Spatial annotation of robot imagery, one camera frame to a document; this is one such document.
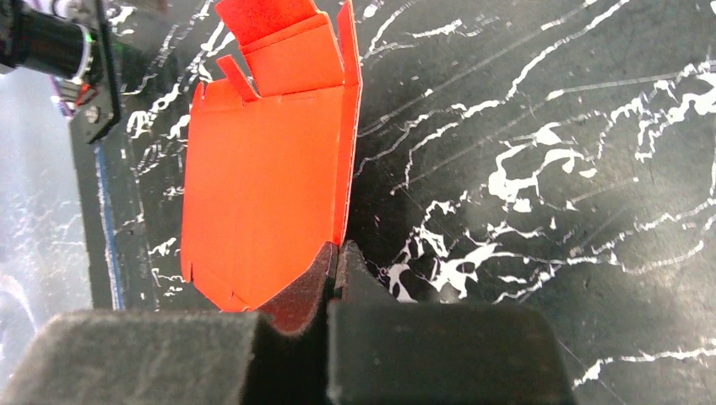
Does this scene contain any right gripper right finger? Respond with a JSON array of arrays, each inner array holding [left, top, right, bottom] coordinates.
[[327, 241, 576, 404]]

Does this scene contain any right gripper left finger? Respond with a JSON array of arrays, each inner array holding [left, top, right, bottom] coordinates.
[[1, 243, 338, 404]]

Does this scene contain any red paper box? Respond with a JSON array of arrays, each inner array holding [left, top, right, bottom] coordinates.
[[181, 1, 363, 311]]

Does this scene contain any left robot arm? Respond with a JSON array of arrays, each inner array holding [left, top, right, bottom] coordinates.
[[1, 1, 121, 143]]

